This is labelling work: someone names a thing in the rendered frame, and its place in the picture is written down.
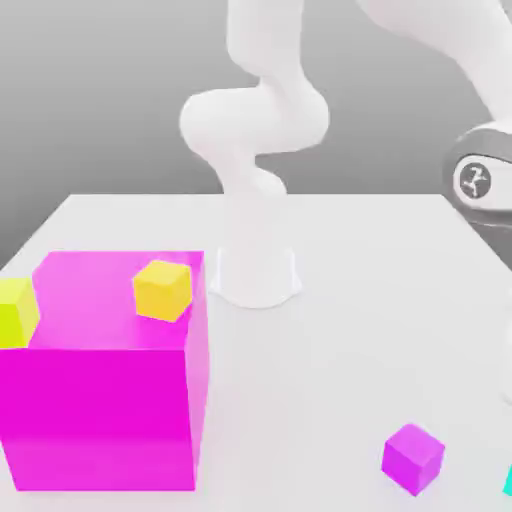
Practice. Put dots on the small orange cube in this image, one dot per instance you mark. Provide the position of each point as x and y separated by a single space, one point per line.
162 294

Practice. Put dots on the small purple cube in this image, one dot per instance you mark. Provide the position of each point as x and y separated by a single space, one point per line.
412 460

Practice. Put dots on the small yellow-green cube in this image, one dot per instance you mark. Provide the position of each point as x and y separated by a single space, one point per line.
12 316

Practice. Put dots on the small cyan cube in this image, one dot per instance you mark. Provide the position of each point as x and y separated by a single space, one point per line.
508 482

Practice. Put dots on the large magenta box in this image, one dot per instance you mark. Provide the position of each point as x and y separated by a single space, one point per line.
96 416

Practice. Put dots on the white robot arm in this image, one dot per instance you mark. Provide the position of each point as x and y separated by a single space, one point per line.
256 120

